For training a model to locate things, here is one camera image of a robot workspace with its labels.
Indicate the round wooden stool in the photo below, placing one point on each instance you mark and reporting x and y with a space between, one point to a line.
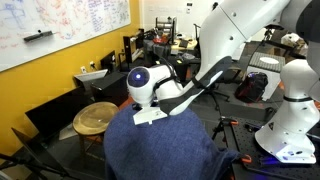
95 118

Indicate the blue cloth table cover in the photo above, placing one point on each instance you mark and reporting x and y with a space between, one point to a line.
166 150

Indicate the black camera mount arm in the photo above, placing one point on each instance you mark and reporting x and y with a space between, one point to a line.
280 45

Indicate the grey flat monitor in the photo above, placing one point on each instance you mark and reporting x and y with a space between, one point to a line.
90 76

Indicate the black breadboard table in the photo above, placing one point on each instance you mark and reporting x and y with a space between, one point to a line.
246 140

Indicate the whiteboard with writing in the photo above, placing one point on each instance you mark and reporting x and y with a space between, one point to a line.
60 23

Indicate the round wooden desk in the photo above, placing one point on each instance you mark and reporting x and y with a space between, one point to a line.
185 43

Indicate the black upright monitor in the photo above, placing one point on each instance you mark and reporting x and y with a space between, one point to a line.
108 61

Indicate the large black flat monitor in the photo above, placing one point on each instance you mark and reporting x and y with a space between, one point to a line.
56 111

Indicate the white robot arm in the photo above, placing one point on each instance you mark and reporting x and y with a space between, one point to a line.
293 116

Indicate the black red backpack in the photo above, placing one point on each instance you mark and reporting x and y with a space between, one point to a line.
251 87

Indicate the black computer case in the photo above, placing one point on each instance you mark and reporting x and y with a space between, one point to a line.
110 88

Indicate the black office chair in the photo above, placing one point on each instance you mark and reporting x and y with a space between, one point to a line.
236 75

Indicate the white wall outlet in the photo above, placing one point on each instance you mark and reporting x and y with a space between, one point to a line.
83 69

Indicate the black thin metal stand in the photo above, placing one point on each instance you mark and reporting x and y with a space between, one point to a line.
33 165

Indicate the small black flat monitor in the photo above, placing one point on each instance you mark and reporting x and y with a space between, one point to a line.
31 150

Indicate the grey floor sheet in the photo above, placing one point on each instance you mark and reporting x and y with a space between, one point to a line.
68 133

